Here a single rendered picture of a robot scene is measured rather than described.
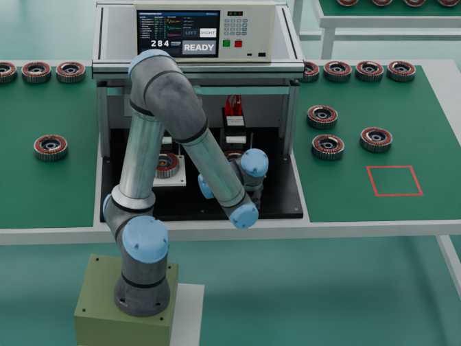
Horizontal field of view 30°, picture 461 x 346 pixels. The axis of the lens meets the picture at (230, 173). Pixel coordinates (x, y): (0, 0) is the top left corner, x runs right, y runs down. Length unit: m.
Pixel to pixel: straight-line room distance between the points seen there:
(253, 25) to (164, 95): 0.80
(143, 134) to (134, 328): 0.51
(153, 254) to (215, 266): 1.48
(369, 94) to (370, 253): 0.76
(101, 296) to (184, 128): 0.58
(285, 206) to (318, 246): 1.03
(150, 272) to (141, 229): 0.11
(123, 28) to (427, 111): 1.19
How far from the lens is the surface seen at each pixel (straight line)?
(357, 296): 3.58
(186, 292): 2.49
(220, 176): 2.12
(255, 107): 3.04
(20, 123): 3.15
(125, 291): 2.27
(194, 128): 2.00
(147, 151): 2.16
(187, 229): 2.68
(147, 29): 2.71
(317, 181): 2.90
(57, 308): 3.49
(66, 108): 3.21
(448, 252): 3.57
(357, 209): 2.82
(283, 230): 2.72
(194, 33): 2.72
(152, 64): 2.06
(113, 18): 3.01
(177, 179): 2.81
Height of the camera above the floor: 2.55
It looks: 38 degrees down
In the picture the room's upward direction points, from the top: 4 degrees clockwise
